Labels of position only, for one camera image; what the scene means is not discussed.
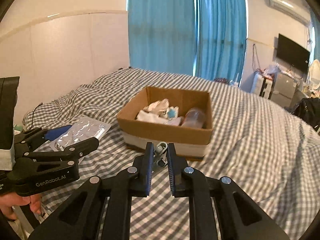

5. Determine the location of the black wall television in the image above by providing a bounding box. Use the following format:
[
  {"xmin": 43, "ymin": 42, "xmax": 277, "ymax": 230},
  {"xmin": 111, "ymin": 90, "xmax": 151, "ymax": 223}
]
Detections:
[{"xmin": 276, "ymin": 34, "xmax": 310, "ymax": 74}]

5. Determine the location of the blue curtain left panel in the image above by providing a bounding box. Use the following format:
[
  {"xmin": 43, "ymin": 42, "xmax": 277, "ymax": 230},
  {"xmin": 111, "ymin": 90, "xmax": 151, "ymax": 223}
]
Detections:
[{"xmin": 127, "ymin": 0, "xmax": 196, "ymax": 75}]

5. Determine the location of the brown cardboard box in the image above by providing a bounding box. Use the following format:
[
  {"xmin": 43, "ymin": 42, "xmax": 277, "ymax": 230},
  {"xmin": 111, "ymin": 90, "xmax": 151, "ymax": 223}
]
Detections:
[{"xmin": 117, "ymin": 87, "xmax": 213, "ymax": 159}]

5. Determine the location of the white oval vanity mirror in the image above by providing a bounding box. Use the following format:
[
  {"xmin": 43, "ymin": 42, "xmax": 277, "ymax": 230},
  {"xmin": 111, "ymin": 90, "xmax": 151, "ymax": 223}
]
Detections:
[{"xmin": 309, "ymin": 59, "xmax": 320, "ymax": 90}]

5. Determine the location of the silver blister pill pack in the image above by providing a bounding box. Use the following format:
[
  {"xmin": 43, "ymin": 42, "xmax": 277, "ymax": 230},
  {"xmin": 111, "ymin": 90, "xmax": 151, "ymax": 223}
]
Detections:
[{"xmin": 49, "ymin": 116, "xmax": 111, "ymax": 151}]

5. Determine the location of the white suitcase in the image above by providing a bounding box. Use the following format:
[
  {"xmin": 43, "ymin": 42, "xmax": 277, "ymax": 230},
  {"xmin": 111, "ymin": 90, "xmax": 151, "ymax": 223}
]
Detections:
[{"xmin": 250, "ymin": 72, "xmax": 273, "ymax": 99}]

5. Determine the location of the blue curtain right panel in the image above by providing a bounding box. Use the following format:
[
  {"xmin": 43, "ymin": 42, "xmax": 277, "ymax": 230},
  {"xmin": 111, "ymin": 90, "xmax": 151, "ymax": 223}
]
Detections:
[{"xmin": 195, "ymin": 0, "xmax": 247, "ymax": 83}]

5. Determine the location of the person's left hand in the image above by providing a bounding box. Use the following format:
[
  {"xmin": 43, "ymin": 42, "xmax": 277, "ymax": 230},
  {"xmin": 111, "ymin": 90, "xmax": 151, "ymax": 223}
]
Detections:
[{"xmin": 0, "ymin": 192, "xmax": 42, "ymax": 220}]

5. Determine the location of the red patterned bag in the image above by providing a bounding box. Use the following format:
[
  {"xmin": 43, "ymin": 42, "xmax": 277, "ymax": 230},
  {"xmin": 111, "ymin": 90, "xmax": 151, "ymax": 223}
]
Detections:
[{"xmin": 214, "ymin": 77, "xmax": 229, "ymax": 84}]

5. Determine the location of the blue curtain panel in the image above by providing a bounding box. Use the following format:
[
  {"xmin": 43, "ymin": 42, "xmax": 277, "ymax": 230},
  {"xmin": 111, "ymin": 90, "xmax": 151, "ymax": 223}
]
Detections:
[
  {"xmin": 127, "ymin": 0, "xmax": 196, "ymax": 75},
  {"xmin": 195, "ymin": 0, "xmax": 247, "ymax": 83}
]

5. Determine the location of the grey plastic clothes hanger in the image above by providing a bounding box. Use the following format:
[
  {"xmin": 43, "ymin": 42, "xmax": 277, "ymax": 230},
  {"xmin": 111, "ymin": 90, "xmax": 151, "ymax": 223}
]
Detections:
[{"xmin": 152, "ymin": 141, "xmax": 168, "ymax": 175}]

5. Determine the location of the white air conditioner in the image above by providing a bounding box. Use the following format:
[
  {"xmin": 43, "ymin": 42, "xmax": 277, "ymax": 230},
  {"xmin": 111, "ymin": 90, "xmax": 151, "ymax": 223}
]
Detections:
[{"xmin": 269, "ymin": 0, "xmax": 311, "ymax": 26}]

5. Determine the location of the black charging cable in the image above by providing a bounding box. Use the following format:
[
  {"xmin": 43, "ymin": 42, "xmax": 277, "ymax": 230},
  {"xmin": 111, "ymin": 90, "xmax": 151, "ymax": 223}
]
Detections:
[{"xmin": 28, "ymin": 102, "xmax": 43, "ymax": 131}]

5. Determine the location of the grey mini fridge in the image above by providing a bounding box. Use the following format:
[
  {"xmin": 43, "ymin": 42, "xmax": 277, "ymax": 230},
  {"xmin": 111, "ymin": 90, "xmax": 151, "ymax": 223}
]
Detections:
[{"xmin": 270, "ymin": 72, "xmax": 296, "ymax": 108}]

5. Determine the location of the black bag on chair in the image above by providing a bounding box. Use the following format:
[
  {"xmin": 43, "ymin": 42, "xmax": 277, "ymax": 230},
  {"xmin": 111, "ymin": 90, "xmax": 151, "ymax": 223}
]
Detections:
[{"xmin": 292, "ymin": 98, "xmax": 320, "ymax": 133}]

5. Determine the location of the grey checkered bed sheet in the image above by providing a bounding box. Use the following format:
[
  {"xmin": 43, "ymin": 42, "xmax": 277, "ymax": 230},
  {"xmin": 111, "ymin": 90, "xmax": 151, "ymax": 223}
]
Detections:
[{"xmin": 23, "ymin": 68, "xmax": 319, "ymax": 239}]

